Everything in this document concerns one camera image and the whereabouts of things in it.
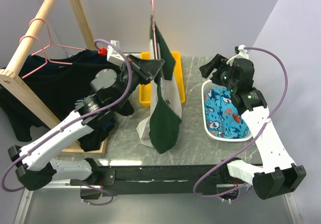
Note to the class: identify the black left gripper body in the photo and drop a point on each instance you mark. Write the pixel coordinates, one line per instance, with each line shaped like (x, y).
(139, 73)

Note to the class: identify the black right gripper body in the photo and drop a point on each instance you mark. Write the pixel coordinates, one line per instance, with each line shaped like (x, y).
(222, 75)

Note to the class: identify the yellow plastic tray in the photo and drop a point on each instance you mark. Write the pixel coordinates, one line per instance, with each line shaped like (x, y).
(144, 95)

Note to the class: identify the green and white t shirt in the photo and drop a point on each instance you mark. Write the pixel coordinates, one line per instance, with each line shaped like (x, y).
(161, 129)

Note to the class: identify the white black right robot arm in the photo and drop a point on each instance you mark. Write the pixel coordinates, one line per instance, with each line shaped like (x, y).
(279, 174)

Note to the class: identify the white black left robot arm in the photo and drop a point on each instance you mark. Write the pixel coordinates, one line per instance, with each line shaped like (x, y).
(36, 165)

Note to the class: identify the dark navy t shirt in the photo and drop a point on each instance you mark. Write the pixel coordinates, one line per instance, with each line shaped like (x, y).
(87, 56)

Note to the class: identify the black daisy t shirt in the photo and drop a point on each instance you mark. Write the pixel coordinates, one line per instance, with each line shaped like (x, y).
(60, 90)

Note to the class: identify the white plastic basket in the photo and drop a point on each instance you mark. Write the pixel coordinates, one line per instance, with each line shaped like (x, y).
(225, 138)

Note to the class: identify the blue shark print cloth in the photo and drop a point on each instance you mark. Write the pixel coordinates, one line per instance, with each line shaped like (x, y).
(220, 113)

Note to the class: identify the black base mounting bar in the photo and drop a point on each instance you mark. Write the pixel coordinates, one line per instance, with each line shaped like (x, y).
(170, 179)

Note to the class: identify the wooden clothes rack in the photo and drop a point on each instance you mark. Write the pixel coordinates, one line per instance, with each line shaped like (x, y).
(9, 76)

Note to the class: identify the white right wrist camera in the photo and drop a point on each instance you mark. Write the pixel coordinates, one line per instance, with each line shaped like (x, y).
(241, 52)

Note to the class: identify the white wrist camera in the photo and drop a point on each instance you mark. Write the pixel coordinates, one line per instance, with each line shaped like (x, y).
(112, 55)
(241, 52)

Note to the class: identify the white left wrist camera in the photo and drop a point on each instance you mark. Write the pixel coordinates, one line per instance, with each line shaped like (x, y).
(112, 55)

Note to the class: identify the pink wire hanger front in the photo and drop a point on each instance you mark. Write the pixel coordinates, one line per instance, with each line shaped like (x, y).
(47, 59)

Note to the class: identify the aluminium rail frame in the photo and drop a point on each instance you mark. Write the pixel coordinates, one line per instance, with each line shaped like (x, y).
(58, 202)

